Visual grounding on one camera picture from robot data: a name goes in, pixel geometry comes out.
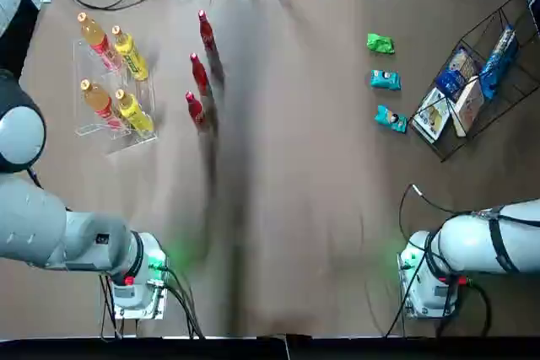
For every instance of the green chips packet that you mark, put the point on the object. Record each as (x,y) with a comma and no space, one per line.
(379,44)

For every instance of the red cola bottle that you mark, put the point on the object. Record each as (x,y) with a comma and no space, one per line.
(195,109)
(198,73)
(206,33)

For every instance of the white cracker box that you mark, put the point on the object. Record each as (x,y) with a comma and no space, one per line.
(469,107)

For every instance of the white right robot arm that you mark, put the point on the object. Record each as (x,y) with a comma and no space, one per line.
(468,242)

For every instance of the clear acrylic shelf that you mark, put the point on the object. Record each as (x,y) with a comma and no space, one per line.
(145,98)

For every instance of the yellow drink bottle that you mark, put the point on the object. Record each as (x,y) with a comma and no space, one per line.
(135,113)
(131,54)

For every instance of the teal chips packet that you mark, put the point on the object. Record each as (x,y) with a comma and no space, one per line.
(391,119)
(385,80)

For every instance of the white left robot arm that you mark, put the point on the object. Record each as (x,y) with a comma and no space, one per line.
(34,225)

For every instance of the white yellow snack box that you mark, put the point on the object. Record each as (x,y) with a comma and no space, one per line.
(431,115)

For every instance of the orange tea bottle red label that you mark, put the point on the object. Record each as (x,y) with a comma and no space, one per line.
(99,39)
(101,105)

